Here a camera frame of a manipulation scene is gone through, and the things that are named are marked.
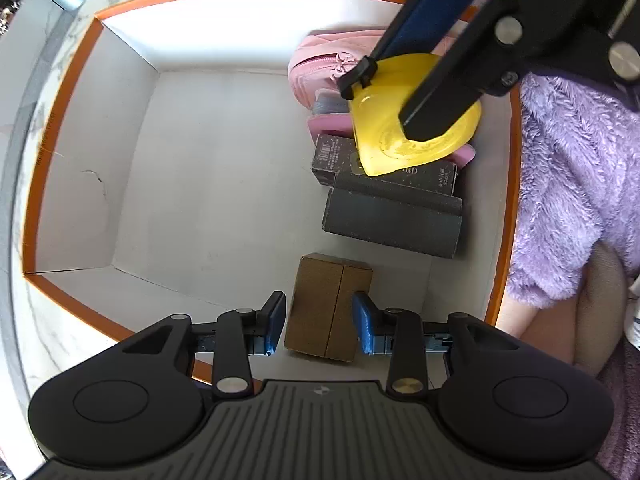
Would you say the brown cardboard box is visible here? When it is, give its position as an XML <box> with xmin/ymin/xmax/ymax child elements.
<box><xmin>284</xmin><ymin>254</ymin><xmax>373</xmax><ymax>363</ymax></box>

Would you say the dark grey flat box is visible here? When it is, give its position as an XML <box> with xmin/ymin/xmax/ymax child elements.
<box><xmin>322</xmin><ymin>171</ymin><xmax>463</xmax><ymax>259</ymax></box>

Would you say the purple fuzzy sleeve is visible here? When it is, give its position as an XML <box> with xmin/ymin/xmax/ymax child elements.
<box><xmin>479</xmin><ymin>0</ymin><xmax>640</xmax><ymax>480</ymax></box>

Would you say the pink pouch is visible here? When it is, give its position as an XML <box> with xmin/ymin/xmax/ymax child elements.
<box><xmin>286</xmin><ymin>28</ymin><xmax>457</xmax><ymax>111</ymax></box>

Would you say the dark printed box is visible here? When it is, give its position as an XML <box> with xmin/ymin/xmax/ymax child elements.
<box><xmin>311</xmin><ymin>133</ymin><xmax>458</xmax><ymax>195</ymax></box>

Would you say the orange storage box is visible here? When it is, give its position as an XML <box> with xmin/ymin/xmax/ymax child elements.
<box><xmin>14</xmin><ymin>0</ymin><xmax>520</xmax><ymax>388</ymax></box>

